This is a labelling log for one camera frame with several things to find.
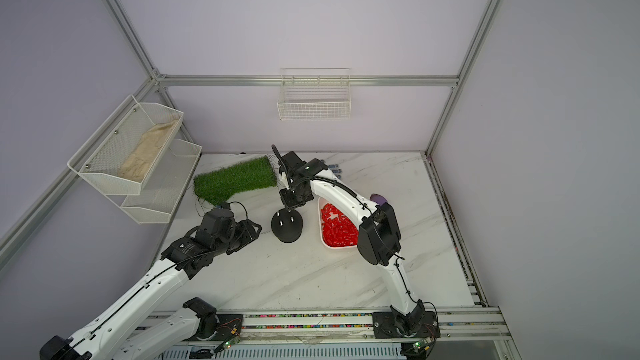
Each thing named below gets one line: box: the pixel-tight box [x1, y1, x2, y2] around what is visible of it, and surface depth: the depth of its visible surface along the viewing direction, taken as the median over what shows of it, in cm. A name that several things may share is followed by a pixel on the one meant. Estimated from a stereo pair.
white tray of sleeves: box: [317, 196, 360, 250], surface depth 95 cm
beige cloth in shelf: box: [117, 120, 179, 183], surface depth 81 cm
